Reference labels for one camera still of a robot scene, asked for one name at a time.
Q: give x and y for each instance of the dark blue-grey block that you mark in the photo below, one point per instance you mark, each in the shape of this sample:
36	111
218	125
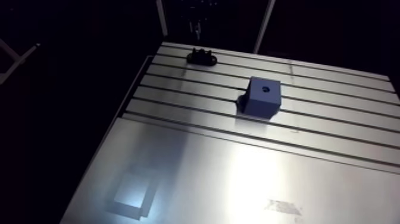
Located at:
261	101

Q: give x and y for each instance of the pale metal post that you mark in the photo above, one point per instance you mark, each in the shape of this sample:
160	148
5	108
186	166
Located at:
162	17
264	26

